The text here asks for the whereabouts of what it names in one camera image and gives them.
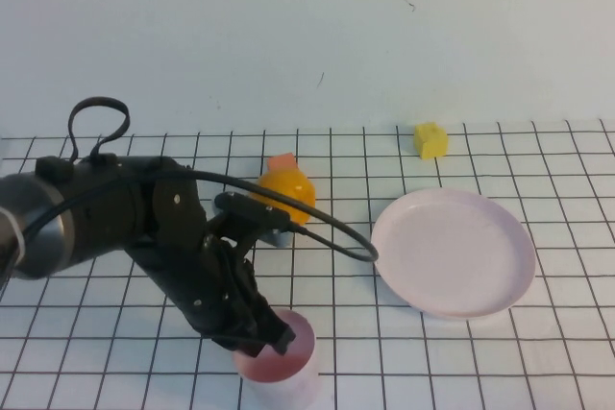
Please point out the pink plastic cup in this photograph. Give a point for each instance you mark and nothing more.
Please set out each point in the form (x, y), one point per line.
(298, 371)

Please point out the orange fruit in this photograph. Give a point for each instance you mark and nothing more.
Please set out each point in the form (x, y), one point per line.
(288, 189)

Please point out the small salmon pink block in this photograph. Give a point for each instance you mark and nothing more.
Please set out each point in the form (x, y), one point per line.
(282, 161)

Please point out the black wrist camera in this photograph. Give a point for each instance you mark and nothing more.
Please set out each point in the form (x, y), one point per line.
(250, 210)

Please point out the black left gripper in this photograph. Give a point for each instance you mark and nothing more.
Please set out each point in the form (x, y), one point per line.
(206, 285)

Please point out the pink round plate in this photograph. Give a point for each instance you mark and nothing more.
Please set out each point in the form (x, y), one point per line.
(451, 256)

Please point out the small yellow block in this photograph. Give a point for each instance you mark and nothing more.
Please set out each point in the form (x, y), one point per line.
(432, 142)

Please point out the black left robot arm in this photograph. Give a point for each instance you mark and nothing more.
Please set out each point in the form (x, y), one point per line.
(105, 208)

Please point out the white black grid tablecloth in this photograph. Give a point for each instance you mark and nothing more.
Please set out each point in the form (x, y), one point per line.
(432, 362)

